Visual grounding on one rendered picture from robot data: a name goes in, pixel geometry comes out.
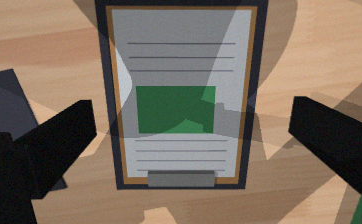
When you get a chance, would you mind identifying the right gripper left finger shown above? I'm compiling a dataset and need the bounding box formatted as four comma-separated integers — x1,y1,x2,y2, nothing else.
0,100,97,224

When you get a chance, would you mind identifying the dark grey mat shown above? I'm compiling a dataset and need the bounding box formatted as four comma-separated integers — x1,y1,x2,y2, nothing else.
0,68,67,192

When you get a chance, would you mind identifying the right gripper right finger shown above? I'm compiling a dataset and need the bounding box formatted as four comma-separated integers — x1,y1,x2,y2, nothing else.
288,96,362,194

